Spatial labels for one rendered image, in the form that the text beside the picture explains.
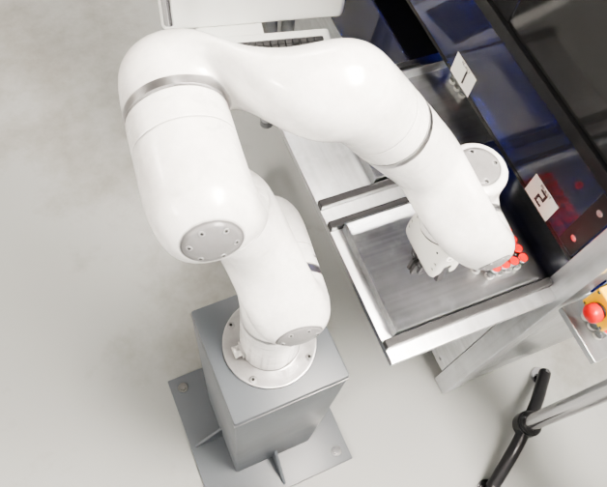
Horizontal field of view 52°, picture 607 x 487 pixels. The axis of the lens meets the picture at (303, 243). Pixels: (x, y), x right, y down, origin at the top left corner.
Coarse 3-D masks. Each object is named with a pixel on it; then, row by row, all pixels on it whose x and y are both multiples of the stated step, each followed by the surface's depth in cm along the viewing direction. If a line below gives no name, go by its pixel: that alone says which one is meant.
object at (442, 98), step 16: (432, 64) 157; (416, 80) 158; (432, 80) 158; (448, 80) 159; (432, 96) 156; (448, 96) 157; (448, 112) 155; (464, 112) 155; (448, 128) 152; (464, 128) 153; (480, 128) 153; (368, 176) 144; (384, 176) 141
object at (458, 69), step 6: (456, 60) 142; (462, 60) 140; (456, 66) 143; (462, 66) 141; (456, 72) 144; (462, 72) 142; (468, 72) 140; (456, 78) 145; (462, 78) 143; (468, 78) 140; (474, 78) 138; (462, 84) 143; (468, 84) 141; (474, 84) 139; (468, 90) 142; (468, 96) 143
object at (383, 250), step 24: (384, 216) 139; (408, 216) 141; (360, 240) 137; (384, 240) 137; (408, 240) 138; (360, 264) 134; (384, 264) 135; (384, 288) 132; (408, 288) 133; (432, 288) 133; (456, 288) 134; (480, 288) 134; (504, 288) 135; (384, 312) 128; (408, 312) 131; (432, 312) 131
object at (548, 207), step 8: (536, 176) 128; (528, 184) 132; (536, 184) 129; (528, 192) 133; (536, 192) 130; (552, 200) 126; (536, 208) 132; (544, 208) 129; (552, 208) 127; (544, 216) 130
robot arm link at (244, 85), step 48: (144, 48) 58; (192, 48) 57; (240, 48) 55; (288, 48) 55; (336, 48) 54; (144, 96) 56; (240, 96) 59; (288, 96) 54; (336, 96) 54; (384, 96) 56; (384, 144) 61
